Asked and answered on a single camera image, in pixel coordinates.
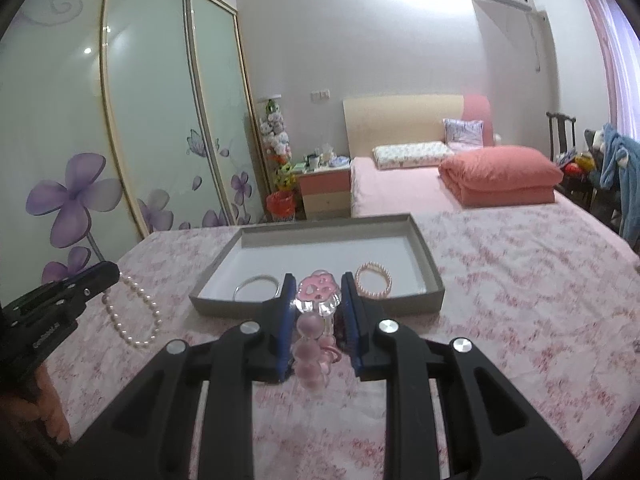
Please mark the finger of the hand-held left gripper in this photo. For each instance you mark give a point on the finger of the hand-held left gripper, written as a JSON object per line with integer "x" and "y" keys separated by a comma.
{"x": 92, "y": 295}
{"x": 102, "y": 272}

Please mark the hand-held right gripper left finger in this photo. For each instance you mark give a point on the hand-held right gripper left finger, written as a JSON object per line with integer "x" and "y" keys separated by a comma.
{"x": 287, "y": 320}

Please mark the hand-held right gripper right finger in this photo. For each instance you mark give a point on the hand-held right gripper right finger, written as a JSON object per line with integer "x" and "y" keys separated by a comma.
{"x": 350, "y": 320}

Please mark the silver bangle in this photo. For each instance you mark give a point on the silver bangle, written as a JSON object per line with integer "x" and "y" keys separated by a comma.
{"x": 255, "y": 277}

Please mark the grey cardboard box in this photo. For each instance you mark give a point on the grey cardboard box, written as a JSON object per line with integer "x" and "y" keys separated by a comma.
{"x": 320, "y": 255}

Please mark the person's left hand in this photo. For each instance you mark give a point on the person's left hand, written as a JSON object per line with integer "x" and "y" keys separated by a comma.
{"x": 47, "y": 400}

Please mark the red basket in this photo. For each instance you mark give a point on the red basket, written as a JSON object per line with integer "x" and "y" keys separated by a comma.
{"x": 280, "y": 205}

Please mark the pink and beige nightstand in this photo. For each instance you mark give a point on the pink and beige nightstand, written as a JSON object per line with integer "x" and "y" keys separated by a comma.
{"x": 325, "y": 192}

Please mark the pink bed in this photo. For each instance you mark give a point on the pink bed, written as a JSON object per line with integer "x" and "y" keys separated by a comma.
{"x": 400, "y": 185}

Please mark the green box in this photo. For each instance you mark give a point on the green box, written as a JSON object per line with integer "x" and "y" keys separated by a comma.
{"x": 299, "y": 167}

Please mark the pink floral bedsheet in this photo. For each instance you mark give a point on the pink floral bedsheet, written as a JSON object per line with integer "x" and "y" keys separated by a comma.
{"x": 500, "y": 285}

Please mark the blue bowl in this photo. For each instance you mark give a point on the blue bowl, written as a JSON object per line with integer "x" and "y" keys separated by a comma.
{"x": 340, "y": 161}

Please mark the white cup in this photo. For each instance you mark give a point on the white cup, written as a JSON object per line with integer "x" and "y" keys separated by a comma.
{"x": 313, "y": 162}

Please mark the flower-printed sliding wardrobe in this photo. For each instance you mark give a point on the flower-printed sliding wardrobe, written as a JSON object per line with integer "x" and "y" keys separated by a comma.
{"x": 150, "y": 110}

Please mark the white floral pillow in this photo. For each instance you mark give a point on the white floral pillow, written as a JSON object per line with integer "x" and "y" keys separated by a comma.
{"x": 410, "y": 154}

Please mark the hanging plush toys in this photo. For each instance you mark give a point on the hanging plush toys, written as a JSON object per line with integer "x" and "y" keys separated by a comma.
{"x": 275, "y": 132}

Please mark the beige and pink headboard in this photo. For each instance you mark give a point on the beige and pink headboard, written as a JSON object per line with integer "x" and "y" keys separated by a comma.
{"x": 395, "y": 120}

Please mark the folded pink quilt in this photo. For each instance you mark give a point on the folded pink quilt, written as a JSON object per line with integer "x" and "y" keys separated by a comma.
{"x": 500, "y": 175}

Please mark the small purple cushion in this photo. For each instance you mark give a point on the small purple cushion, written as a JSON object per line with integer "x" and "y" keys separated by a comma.
{"x": 462, "y": 132}

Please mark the colourful toys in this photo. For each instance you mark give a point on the colourful toys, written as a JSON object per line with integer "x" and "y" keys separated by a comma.
{"x": 580, "y": 165}

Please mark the dark wooden chair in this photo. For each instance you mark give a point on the dark wooden chair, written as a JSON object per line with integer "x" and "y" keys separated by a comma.
{"x": 560, "y": 130}

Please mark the blue garment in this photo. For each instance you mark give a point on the blue garment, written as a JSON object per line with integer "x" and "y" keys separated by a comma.
{"x": 622, "y": 175}

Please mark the air conditioner pipe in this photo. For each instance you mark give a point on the air conditioner pipe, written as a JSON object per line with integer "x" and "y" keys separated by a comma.
{"x": 537, "y": 40}

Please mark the pink curtain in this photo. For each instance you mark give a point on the pink curtain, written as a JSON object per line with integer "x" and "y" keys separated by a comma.
{"x": 612, "y": 60}

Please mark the white wall switch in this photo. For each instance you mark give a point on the white wall switch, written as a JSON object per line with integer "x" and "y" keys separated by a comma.
{"x": 320, "y": 94}

